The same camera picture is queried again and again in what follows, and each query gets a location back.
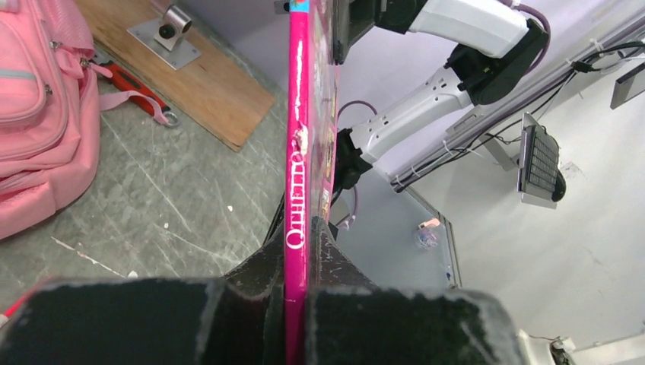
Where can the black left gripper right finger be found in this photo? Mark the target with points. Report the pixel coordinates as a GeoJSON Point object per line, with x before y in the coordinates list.
{"type": "Point", "coordinates": [350, 320]}

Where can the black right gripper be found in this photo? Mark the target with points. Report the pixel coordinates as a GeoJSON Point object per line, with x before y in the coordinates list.
{"type": "Point", "coordinates": [351, 20]}

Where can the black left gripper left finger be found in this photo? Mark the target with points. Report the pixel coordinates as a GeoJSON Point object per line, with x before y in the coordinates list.
{"type": "Point", "coordinates": [233, 319]}

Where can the pink book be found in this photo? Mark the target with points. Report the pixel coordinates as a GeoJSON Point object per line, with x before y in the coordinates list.
{"type": "Point", "coordinates": [310, 156]}

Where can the pink student backpack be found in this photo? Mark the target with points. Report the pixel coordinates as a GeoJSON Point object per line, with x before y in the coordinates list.
{"type": "Point", "coordinates": [50, 111]}

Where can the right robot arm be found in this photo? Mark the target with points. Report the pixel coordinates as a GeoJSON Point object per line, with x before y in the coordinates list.
{"type": "Point", "coordinates": [497, 43]}

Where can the wooden board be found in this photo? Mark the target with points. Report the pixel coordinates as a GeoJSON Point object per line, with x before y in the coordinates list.
{"type": "Point", "coordinates": [198, 77]}

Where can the black keyboard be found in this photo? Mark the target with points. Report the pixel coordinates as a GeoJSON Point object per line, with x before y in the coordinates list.
{"type": "Point", "coordinates": [540, 181]}

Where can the metal post bracket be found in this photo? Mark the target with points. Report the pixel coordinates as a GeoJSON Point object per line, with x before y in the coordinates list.
{"type": "Point", "coordinates": [166, 35]}

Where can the red handled wrench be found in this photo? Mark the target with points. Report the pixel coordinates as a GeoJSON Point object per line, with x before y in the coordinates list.
{"type": "Point", "coordinates": [130, 89]}

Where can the aluminium frame rail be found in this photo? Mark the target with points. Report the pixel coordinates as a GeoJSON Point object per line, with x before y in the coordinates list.
{"type": "Point", "coordinates": [617, 27]}

